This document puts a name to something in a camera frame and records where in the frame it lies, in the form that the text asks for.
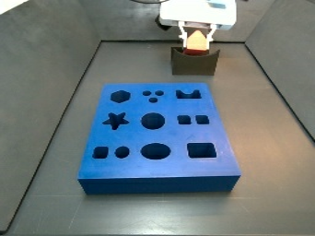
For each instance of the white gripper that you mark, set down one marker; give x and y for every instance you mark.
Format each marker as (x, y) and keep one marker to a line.
(205, 12)

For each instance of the red three prong object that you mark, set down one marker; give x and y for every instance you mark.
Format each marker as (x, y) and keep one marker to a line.
(196, 44)

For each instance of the black curved fixture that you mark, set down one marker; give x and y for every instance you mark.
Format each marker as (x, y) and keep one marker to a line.
(197, 65)

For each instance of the blue foam shape block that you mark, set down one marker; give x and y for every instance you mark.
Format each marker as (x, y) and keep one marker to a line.
(157, 141)

